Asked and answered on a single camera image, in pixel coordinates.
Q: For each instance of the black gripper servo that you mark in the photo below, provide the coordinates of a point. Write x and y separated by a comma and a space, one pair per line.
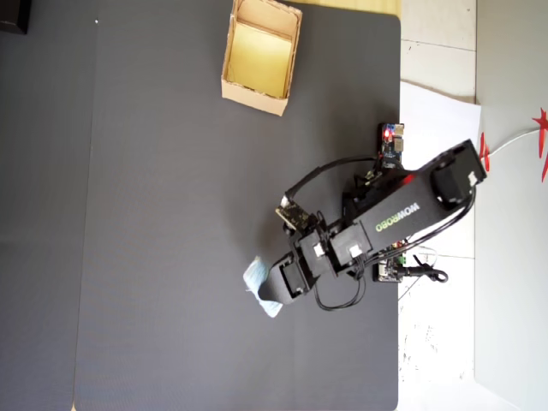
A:
299, 278

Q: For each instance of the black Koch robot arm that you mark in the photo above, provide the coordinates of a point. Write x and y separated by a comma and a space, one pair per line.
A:
398, 214

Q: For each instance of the open cardboard box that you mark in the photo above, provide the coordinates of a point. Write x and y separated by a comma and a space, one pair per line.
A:
257, 51

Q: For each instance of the black box corner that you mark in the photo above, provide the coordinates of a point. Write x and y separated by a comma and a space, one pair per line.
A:
13, 15

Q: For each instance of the black textured mat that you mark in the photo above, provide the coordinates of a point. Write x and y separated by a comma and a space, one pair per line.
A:
192, 214

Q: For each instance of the green terminal circuit board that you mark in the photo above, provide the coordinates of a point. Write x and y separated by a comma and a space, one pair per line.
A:
387, 272

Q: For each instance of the blue circuit board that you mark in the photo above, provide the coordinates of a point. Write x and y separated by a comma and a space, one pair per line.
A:
391, 145

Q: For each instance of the white paper sheet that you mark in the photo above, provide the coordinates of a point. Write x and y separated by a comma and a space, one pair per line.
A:
436, 128

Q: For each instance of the white foam board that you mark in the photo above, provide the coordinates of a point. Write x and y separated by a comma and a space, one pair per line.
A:
514, 299

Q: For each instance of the red paper strip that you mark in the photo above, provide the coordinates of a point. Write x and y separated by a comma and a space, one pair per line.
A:
484, 152

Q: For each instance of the red paper star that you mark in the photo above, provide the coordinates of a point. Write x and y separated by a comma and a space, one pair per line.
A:
543, 128

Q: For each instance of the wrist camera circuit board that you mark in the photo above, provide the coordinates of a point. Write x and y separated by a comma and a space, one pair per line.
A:
293, 214

